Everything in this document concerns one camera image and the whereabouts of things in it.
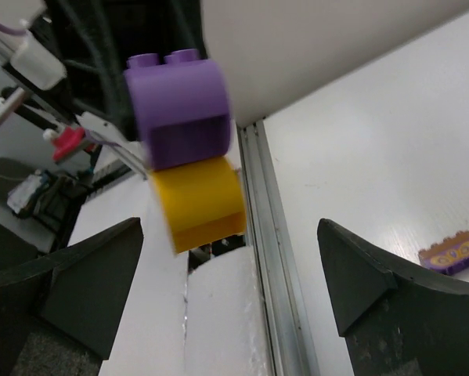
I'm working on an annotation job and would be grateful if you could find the yellow butterfly lego brick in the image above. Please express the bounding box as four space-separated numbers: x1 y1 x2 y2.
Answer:
149 157 247 254

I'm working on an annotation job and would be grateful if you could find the purple rounded lego brick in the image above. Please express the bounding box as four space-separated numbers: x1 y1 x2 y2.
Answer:
124 49 231 170

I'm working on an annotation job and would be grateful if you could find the brown purple butterfly lego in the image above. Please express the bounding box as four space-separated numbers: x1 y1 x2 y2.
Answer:
418 230 469 276

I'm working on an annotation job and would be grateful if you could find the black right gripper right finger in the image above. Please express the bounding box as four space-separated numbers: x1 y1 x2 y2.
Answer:
317 219 469 375

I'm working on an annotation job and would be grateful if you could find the grey office chair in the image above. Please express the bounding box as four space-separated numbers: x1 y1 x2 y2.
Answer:
0 157 58 269

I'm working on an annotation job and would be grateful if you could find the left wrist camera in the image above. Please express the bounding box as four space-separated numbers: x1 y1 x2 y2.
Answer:
9 31 67 90

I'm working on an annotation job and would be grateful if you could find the aluminium table edge rail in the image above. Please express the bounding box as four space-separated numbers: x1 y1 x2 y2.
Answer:
237 120 320 375

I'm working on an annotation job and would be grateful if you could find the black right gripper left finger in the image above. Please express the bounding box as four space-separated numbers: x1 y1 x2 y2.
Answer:
0 218 143 375

